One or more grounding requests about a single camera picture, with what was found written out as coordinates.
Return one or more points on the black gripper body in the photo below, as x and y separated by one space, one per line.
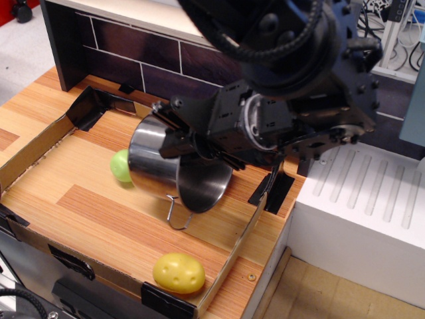
242 127

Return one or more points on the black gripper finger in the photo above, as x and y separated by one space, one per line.
180 143

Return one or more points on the metal pot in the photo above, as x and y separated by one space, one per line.
198 188

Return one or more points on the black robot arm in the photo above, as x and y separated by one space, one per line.
306 85

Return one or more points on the cardboard fence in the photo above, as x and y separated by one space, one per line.
86 242

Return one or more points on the green toy pear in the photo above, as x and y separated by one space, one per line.
119 166

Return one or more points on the dark tiled backsplash shelf unit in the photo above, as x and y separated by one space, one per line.
139 60

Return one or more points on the yellow toy potato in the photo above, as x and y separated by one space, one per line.
180 273

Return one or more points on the white dish drainer sink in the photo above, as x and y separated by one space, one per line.
360 215

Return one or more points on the black caster wheel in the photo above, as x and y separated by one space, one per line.
21 11

